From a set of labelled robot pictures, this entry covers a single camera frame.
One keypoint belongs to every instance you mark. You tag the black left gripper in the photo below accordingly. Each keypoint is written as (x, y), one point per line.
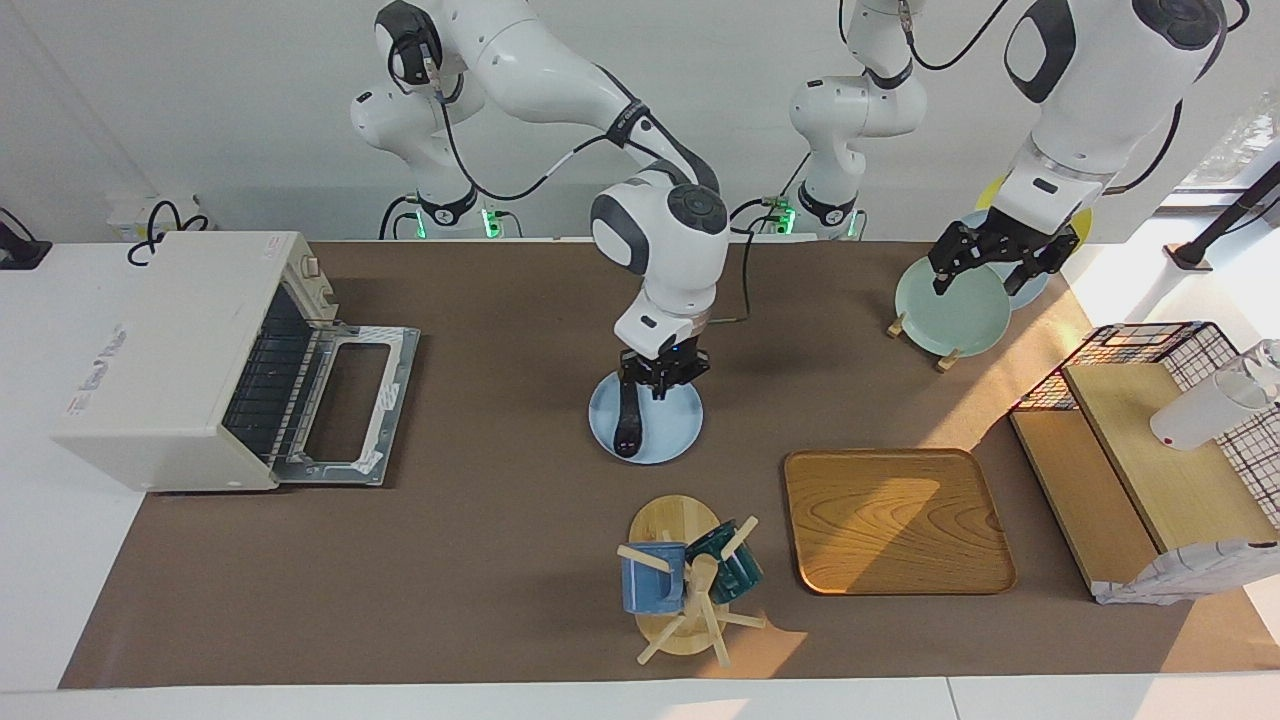
(1015, 240)

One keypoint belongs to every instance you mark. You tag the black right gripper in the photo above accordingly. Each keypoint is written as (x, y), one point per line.
(665, 365)

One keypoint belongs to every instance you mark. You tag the light blue round plate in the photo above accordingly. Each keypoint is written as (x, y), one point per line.
(672, 430)

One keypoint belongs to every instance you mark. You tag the dark purple eggplant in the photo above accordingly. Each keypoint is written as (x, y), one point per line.
(629, 430)

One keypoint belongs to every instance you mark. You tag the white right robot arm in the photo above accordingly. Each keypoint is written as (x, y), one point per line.
(560, 80)

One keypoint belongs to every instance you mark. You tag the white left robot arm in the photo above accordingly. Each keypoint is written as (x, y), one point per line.
(1090, 90)

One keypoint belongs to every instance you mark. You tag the white toaster oven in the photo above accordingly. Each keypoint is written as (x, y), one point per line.
(150, 370)

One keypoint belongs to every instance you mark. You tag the light blue plate in rack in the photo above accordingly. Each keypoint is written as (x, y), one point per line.
(1035, 288)

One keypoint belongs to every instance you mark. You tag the yellow plate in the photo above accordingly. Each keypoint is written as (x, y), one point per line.
(992, 195)

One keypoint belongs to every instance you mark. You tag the pale green plate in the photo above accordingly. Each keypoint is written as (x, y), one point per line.
(965, 320)

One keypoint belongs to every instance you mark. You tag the wooden plate rack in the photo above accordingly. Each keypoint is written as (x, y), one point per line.
(946, 362)

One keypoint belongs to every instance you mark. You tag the wooden mug tree stand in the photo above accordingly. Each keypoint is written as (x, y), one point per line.
(675, 520)

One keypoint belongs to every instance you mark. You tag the blue mug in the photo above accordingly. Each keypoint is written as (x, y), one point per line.
(645, 590)

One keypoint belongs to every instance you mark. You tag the dark green mug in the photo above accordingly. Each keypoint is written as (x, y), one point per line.
(740, 575)

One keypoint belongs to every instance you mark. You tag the brown table mat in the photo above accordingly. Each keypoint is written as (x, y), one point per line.
(500, 560)

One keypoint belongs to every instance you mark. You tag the black lamp stand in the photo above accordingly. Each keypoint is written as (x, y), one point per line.
(1225, 215)

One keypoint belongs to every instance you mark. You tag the white cup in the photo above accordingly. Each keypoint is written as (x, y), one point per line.
(1200, 415)

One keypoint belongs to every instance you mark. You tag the wooden serving tray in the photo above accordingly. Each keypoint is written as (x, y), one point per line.
(890, 520)

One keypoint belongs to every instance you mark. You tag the clear glass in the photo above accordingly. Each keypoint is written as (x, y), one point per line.
(1268, 365)

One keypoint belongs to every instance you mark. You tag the wooden stepped shelf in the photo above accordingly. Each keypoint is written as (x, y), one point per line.
(1180, 500)

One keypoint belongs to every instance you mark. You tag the white checkered cloth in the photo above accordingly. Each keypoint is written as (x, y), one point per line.
(1190, 575)

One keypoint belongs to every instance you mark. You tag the small white box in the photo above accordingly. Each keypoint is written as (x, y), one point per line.
(125, 212)

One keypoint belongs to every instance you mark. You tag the black device at table edge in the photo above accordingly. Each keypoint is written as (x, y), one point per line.
(20, 250)

